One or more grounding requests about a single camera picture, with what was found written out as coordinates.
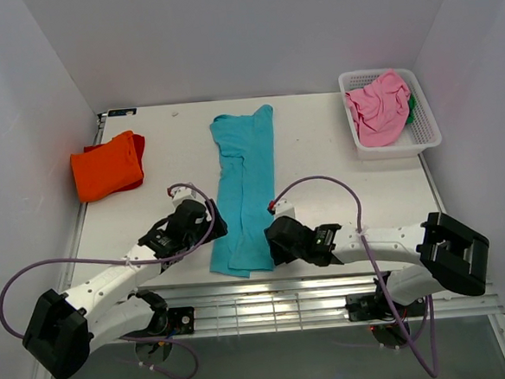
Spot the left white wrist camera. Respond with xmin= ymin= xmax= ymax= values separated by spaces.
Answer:
xmin=167 ymin=186 xmax=198 ymax=209

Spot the blue table label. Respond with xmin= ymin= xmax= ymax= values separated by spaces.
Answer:
xmin=107 ymin=107 xmax=137 ymax=117

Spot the pink t shirt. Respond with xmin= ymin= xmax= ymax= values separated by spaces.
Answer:
xmin=346 ymin=69 xmax=412 ymax=148

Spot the folded red t shirt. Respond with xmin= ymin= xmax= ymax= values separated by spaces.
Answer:
xmin=82 ymin=134 xmax=150 ymax=195

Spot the aluminium front rail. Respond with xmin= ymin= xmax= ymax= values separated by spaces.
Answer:
xmin=89 ymin=274 xmax=504 ymax=350

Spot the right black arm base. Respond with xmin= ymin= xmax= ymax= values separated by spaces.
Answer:
xmin=345 ymin=293 xmax=426 ymax=322

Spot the turquoise t shirt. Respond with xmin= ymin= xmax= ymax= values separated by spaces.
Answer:
xmin=210 ymin=105 xmax=275 ymax=278

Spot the white plastic basket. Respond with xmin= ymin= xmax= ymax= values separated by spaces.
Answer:
xmin=338 ymin=68 xmax=442 ymax=160

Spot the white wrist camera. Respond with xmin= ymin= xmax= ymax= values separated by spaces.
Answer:
xmin=167 ymin=186 xmax=198 ymax=209
xmin=268 ymin=198 xmax=295 ymax=219

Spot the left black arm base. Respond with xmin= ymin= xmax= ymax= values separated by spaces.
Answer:
xmin=125 ymin=306 xmax=195 ymax=338

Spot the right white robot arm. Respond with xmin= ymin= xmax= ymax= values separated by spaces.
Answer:
xmin=264 ymin=212 xmax=489 ymax=316

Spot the folded orange t shirt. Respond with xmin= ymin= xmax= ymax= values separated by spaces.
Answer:
xmin=67 ymin=129 xmax=146 ymax=205

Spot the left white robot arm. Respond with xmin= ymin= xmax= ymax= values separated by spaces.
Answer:
xmin=22 ymin=199 xmax=227 ymax=379

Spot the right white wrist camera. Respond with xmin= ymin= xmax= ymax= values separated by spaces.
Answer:
xmin=268 ymin=198 xmax=295 ymax=219

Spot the green t shirt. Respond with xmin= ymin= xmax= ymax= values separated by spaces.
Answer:
xmin=406 ymin=94 xmax=417 ymax=125

